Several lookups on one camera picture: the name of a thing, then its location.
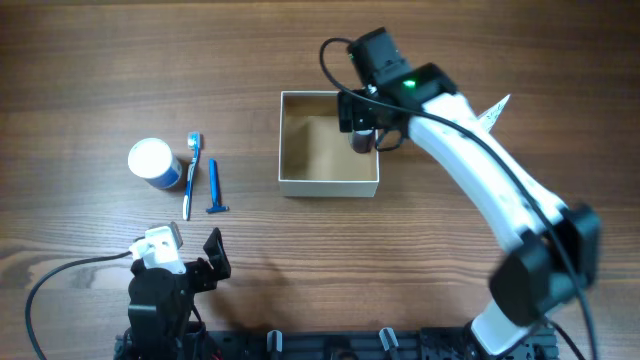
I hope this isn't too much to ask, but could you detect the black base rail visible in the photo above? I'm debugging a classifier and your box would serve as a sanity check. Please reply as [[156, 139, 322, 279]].
[[113, 327, 559, 360]]

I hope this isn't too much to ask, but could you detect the black left camera cable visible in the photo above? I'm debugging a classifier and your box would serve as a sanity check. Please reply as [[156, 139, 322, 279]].
[[24, 249, 134, 360]]

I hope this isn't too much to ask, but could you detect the beige cardboard box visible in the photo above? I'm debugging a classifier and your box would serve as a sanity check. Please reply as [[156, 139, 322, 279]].
[[278, 91, 380, 197]]

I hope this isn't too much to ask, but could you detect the white floral tube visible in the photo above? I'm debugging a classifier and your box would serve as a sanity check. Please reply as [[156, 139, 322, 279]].
[[478, 94, 511, 132]]

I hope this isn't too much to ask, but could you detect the blue white toothbrush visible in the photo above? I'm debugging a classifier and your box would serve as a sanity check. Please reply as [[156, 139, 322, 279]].
[[183, 132, 201, 221]]

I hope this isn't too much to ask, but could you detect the blue disposable razor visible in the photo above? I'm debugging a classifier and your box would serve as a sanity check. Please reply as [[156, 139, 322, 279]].
[[206, 158, 229, 214]]

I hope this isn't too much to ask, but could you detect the blue spray bottle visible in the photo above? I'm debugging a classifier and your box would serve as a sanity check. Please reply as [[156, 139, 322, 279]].
[[349, 129, 376, 154]]

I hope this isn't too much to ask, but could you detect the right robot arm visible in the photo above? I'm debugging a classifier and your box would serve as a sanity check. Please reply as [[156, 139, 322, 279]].
[[338, 28, 601, 359]]

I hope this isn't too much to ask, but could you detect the black camera cable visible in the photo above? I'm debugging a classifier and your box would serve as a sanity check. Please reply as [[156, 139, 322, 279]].
[[318, 37, 599, 360], [24, 249, 134, 360]]

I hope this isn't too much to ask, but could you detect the black right camera cable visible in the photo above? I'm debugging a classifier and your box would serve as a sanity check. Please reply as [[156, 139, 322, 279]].
[[318, 37, 599, 360]]

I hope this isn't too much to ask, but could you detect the white blue round jar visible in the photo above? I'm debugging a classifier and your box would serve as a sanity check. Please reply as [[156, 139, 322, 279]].
[[128, 138, 182, 189]]

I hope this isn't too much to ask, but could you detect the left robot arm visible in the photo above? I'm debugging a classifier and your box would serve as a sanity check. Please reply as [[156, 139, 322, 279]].
[[114, 223, 231, 359]]

